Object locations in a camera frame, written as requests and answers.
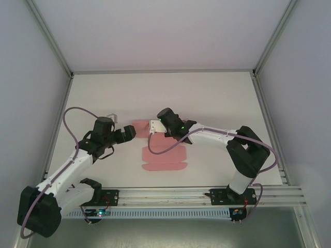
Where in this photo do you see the aluminium lower frame post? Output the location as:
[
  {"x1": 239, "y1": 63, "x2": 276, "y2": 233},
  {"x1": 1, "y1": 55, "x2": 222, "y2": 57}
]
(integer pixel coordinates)
[
  {"x1": 14, "y1": 234, "x2": 32, "y2": 248},
  {"x1": 299, "y1": 206, "x2": 320, "y2": 248}
]

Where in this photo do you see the wide aluminium mounting rail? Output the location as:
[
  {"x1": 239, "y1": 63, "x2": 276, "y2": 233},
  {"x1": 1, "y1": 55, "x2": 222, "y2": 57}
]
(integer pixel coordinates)
[{"x1": 43, "y1": 183, "x2": 310, "y2": 208}]

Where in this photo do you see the thin black cable loop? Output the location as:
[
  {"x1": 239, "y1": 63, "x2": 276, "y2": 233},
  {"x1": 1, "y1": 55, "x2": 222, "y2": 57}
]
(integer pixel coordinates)
[{"x1": 96, "y1": 143, "x2": 116, "y2": 160}]

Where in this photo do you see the circuit board with green light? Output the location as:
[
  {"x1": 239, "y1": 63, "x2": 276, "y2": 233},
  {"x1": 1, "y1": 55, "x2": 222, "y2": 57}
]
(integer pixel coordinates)
[{"x1": 86, "y1": 208, "x2": 111, "y2": 218}]

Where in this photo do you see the aluminium frame post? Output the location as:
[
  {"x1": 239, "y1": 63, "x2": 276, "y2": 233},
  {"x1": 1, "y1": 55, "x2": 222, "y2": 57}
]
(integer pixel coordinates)
[
  {"x1": 252, "y1": 0, "x2": 306, "y2": 78},
  {"x1": 299, "y1": 206, "x2": 320, "y2": 248},
  {"x1": 14, "y1": 234, "x2": 32, "y2": 248},
  {"x1": 25, "y1": 0, "x2": 75, "y2": 78}
]

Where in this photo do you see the aluminium side rail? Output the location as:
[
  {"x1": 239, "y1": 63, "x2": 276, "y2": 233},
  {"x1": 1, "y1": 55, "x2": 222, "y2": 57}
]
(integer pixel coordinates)
[
  {"x1": 38, "y1": 74, "x2": 76, "y2": 188},
  {"x1": 252, "y1": 74, "x2": 292, "y2": 185}
]

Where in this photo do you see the aluminium frame crossbar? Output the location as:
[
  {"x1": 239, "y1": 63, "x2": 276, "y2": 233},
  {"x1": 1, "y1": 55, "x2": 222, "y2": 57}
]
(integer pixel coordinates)
[{"x1": 71, "y1": 68, "x2": 256, "y2": 75}]

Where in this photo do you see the pink paper box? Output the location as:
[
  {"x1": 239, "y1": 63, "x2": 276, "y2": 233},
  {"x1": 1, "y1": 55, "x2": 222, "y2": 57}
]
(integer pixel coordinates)
[{"x1": 130, "y1": 119, "x2": 189, "y2": 173}]

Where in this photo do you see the white slotted cable tray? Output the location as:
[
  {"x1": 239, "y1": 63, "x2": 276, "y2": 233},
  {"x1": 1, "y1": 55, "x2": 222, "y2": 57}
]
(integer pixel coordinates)
[{"x1": 62, "y1": 208, "x2": 231, "y2": 220}]

